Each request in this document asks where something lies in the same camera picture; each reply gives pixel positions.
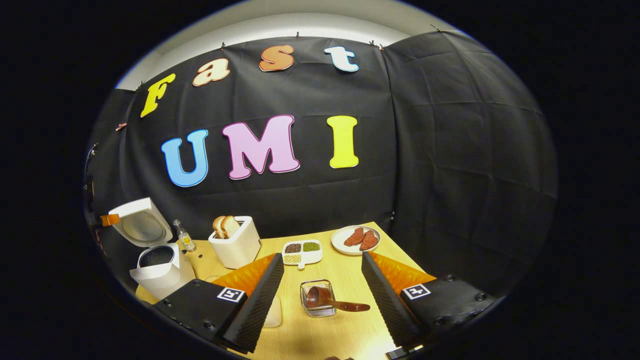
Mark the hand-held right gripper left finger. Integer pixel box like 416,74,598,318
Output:
152,252,285,355

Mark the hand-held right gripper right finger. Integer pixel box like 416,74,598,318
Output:
361,251,501,351

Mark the clear box of white rice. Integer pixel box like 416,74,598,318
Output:
204,274,283,329

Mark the brown wooden spoon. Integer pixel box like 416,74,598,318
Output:
305,286,371,313

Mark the metal wire chopstick holder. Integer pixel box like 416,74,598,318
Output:
300,279,337,318

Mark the white rice cooker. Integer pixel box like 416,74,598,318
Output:
108,197,197,301

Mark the white toaster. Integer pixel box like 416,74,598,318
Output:
208,216,262,270

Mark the white divided dish of beans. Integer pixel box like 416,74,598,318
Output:
281,239,324,270

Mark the white round plate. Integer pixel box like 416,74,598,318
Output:
331,225,382,256

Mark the small glass bottle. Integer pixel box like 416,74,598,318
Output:
172,219,196,252

